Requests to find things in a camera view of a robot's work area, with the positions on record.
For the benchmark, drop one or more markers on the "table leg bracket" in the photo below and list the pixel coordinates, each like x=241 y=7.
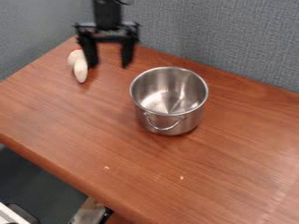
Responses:
x=93 y=213

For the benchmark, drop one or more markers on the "stainless steel pot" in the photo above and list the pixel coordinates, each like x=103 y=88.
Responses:
x=169 y=95

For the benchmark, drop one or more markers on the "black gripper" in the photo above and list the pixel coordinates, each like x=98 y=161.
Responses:
x=109 y=27

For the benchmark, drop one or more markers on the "white toy mushroom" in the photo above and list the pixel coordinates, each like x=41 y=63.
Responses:
x=79 y=65

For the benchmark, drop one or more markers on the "white and black floor object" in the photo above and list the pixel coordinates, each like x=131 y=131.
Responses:
x=13 y=214

